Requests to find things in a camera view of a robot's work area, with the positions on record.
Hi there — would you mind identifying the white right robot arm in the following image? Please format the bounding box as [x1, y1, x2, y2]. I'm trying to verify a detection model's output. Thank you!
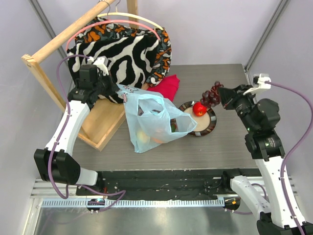
[217, 85, 313, 235]

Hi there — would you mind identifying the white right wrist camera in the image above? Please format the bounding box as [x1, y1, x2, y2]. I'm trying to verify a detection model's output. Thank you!
[243, 73, 271, 95]

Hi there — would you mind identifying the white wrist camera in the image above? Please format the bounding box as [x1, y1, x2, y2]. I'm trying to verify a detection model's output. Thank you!
[87, 56, 109, 76]
[243, 73, 271, 95]

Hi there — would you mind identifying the black fruit plate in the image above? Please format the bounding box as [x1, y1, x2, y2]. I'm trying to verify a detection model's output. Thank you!
[179, 101, 217, 137]

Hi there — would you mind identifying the orange persimmon fruit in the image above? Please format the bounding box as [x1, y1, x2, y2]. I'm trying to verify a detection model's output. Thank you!
[151, 137, 169, 144]

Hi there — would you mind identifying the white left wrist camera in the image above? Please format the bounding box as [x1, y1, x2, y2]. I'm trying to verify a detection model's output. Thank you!
[87, 56, 109, 76]

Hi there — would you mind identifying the yellow pear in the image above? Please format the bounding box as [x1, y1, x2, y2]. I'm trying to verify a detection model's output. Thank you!
[136, 130, 150, 143]

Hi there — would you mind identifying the red yellow cherry bunch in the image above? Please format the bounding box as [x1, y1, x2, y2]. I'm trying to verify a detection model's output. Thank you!
[170, 118, 178, 133]

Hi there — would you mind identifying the white slotted cable duct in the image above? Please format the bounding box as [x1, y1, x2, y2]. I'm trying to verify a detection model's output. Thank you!
[42, 198, 224, 208]

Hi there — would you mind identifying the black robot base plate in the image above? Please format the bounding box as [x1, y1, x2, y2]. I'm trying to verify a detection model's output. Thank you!
[91, 168, 245, 201]

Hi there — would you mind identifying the pink clothes hanger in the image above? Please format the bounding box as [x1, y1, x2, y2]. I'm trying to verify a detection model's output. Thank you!
[66, 20, 168, 51]

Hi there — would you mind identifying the light blue cartoon plastic bag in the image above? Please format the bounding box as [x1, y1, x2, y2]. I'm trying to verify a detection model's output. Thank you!
[117, 84, 197, 153]

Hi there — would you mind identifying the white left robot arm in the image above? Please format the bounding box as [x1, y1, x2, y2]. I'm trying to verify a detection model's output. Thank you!
[34, 63, 119, 195]

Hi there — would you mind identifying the cream clothes hanger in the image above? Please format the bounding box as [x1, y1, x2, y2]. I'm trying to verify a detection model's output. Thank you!
[97, 0, 163, 30]

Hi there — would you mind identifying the wooden clothes rack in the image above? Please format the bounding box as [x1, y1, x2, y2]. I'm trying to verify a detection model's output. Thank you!
[21, 0, 130, 152]

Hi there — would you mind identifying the red folded cloth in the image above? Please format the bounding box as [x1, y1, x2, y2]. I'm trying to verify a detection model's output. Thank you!
[147, 74, 180, 102]

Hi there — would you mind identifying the zebra pattern fleece garment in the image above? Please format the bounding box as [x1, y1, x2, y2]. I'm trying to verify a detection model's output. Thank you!
[67, 35, 159, 89]

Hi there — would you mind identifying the red apple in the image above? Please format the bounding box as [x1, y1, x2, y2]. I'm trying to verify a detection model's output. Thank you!
[192, 102, 207, 117]

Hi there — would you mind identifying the orange camouflage pattern garment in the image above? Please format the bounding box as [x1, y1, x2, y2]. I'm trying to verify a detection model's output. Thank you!
[68, 17, 172, 87]

